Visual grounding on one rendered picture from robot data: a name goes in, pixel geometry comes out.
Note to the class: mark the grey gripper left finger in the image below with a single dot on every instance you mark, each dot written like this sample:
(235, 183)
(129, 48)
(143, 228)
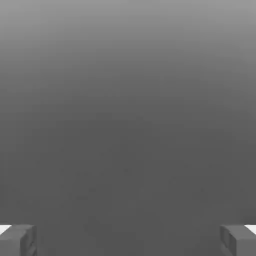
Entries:
(16, 241)

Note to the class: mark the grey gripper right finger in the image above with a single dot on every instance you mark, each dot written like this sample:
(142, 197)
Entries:
(240, 241)

